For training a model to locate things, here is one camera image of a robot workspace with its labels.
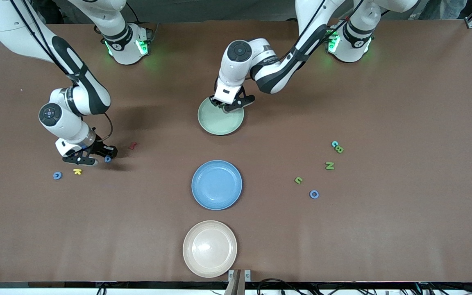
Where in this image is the pale green plate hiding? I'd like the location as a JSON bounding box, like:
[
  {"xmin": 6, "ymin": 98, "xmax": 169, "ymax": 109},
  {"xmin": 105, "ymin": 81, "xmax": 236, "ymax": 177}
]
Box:
[{"xmin": 197, "ymin": 93, "xmax": 245, "ymax": 136}]

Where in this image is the blue plate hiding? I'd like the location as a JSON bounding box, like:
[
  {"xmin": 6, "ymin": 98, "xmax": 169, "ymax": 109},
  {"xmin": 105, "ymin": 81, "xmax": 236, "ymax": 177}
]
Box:
[{"xmin": 191, "ymin": 160, "xmax": 243, "ymax": 211}]

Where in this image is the beige plate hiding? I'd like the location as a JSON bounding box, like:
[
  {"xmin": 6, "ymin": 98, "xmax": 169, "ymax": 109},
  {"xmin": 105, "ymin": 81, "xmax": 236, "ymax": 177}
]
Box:
[{"xmin": 182, "ymin": 220, "xmax": 238, "ymax": 279}]

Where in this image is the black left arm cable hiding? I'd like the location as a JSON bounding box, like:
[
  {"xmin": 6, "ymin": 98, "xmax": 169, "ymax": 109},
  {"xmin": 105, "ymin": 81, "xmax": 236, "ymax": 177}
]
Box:
[{"xmin": 285, "ymin": 0, "xmax": 365, "ymax": 62}]

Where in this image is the metal mount bracket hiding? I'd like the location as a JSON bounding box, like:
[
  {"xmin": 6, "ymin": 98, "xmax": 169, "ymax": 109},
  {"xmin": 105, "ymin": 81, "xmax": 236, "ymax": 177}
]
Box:
[{"xmin": 225, "ymin": 269, "xmax": 252, "ymax": 295}]

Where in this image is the black looped floor cable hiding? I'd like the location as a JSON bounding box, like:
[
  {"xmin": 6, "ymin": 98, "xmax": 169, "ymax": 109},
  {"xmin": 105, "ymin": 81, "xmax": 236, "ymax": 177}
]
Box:
[{"xmin": 256, "ymin": 278, "xmax": 302, "ymax": 295}]

